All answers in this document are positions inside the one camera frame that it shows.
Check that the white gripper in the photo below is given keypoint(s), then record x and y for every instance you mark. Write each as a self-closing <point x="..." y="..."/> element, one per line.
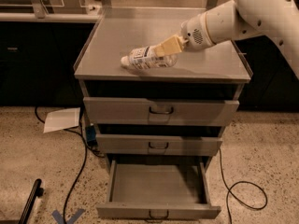
<point x="195" y="33"/>

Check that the clear plastic bottle white cap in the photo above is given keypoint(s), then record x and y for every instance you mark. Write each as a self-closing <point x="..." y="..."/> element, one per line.
<point x="146" y="58"/>

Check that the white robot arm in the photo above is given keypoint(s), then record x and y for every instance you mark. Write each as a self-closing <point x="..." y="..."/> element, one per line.
<point x="238" y="20"/>

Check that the grey metal drawer cabinet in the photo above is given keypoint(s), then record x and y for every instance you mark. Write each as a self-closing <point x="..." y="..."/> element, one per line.
<point x="214" y="74"/>

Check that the grey top drawer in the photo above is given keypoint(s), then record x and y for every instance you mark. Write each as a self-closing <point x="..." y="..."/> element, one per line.
<point x="140" y="111"/>

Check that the grey drawer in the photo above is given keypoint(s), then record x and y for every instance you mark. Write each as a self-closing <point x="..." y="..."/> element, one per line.
<point x="158" y="145"/>
<point x="157" y="188"/>
<point x="140" y="111"/>

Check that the dark counter cabinet right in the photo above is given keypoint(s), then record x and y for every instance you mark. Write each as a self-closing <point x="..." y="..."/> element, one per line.
<point x="273" y="85"/>

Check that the dark counter cabinet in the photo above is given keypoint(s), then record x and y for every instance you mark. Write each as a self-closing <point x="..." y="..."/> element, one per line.
<point x="36" y="62"/>
<point x="273" y="85"/>

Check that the grey middle drawer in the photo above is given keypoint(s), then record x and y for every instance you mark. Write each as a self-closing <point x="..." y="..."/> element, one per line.
<point x="158" y="145"/>

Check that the dark counter cabinet left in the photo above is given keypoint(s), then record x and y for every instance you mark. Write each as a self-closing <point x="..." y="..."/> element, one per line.
<point x="36" y="62"/>

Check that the grey bottom drawer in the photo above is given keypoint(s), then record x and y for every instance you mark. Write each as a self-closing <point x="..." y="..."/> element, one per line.
<point x="157" y="188"/>

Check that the blue power adapter box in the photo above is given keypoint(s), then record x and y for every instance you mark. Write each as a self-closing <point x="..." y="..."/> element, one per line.
<point x="90" y="136"/>

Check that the white paper sheet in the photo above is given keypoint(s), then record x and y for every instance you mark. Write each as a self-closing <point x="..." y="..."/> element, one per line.
<point x="61" y="119"/>

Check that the black bar bottom left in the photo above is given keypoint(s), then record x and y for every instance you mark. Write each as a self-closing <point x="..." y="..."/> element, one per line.
<point x="36" y="192"/>

